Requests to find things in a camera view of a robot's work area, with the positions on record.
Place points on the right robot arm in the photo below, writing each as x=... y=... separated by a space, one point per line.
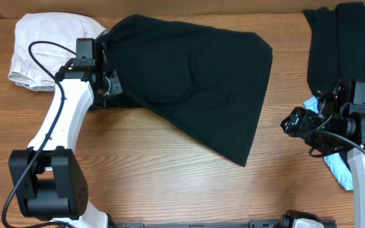
x=348 y=100

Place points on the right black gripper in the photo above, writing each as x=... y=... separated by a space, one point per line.
x=300 y=121

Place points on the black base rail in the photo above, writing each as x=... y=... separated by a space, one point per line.
x=251 y=224

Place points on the beige folded trousers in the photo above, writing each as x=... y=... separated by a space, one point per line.
x=56 y=34

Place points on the black t-shirt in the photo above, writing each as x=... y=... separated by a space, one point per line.
x=208 y=82

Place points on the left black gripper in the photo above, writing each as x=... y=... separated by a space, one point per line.
x=115 y=84

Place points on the grey folded garment under trousers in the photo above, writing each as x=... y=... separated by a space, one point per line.
x=47 y=88

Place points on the black knit garment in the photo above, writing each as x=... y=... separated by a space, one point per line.
x=337 y=51

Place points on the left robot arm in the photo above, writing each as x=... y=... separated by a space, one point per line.
x=48 y=181

